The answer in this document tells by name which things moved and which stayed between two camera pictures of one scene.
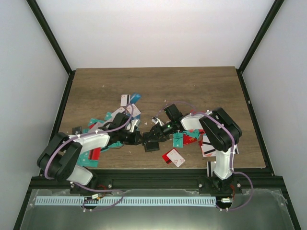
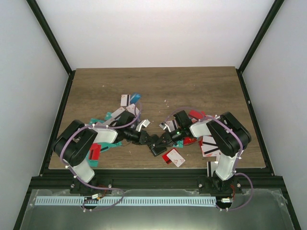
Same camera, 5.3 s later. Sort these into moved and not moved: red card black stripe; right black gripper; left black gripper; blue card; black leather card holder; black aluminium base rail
Moved: black leather card holder; right black gripper
Not moved: blue card; left black gripper; black aluminium base rail; red card black stripe
